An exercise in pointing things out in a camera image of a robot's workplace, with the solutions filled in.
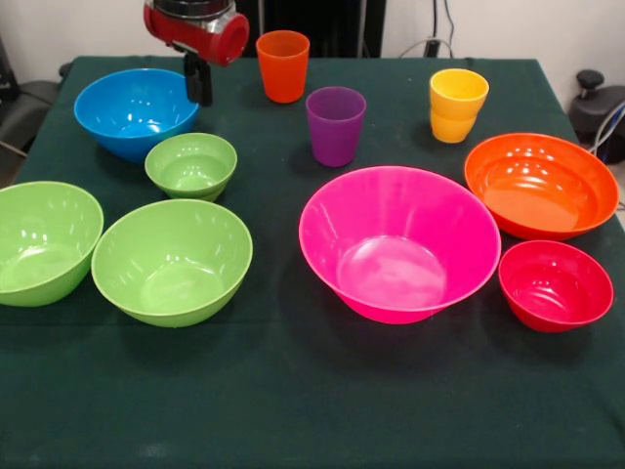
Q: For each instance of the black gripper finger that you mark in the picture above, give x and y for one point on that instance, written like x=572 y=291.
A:
x=205 y=85
x=191 y=80

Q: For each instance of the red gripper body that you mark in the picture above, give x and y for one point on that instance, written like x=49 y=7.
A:
x=190 y=36

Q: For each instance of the blue plastic bowl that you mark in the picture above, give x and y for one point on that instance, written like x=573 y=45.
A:
x=137 y=107

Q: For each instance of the pink plastic bowl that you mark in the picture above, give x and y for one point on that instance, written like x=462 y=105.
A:
x=400 y=254

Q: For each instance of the orange plastic cup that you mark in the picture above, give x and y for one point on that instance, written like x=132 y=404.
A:
x=283 y=68

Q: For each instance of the small green plastic bowl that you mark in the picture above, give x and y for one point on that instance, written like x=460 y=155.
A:
x=190 y=168

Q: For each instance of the purple plastic cup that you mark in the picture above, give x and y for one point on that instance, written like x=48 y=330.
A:
x=334 y=127

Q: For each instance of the black office chair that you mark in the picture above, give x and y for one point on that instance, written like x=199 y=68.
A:
x=29 y=107

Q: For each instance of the large green plastic bowl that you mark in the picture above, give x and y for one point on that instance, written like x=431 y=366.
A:
x=44 y=244
x=171 y=273

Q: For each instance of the black power plug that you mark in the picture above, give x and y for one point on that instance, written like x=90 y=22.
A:
x=432 y=48

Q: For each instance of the yellow plastic cup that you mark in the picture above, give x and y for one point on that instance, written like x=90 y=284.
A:
x=453 y=129
x=459 y=93

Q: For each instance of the dark green tablecloth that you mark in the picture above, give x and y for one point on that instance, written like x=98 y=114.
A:
x=342 y=405

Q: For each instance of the orange plastic bowl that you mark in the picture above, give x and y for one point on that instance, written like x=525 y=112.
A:
x=542 y=190

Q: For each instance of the black equipment base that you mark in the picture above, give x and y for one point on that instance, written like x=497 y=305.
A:
x=593 y=110

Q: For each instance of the small red plastic bowl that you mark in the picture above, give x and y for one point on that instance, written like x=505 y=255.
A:
x=554 y=288

